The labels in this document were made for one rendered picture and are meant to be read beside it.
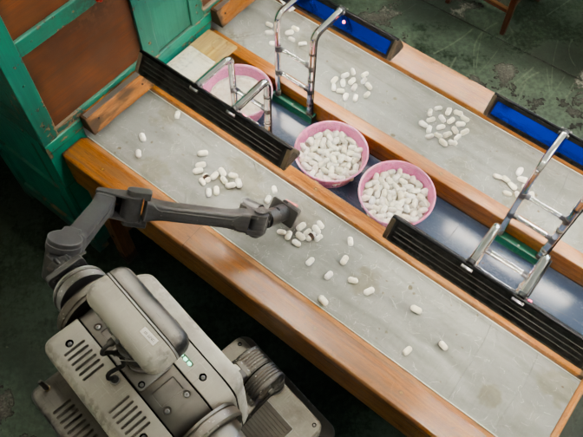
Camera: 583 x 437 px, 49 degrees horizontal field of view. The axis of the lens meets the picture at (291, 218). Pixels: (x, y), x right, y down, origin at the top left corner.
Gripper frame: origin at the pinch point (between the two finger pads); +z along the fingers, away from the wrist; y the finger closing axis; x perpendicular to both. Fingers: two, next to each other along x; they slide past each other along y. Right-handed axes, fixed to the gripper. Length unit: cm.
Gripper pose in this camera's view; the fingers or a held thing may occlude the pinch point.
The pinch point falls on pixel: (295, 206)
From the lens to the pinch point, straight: 217.3
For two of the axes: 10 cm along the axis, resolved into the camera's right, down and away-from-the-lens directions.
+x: -4.0, 8.1, 4.3
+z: 4.9, -2.1, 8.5
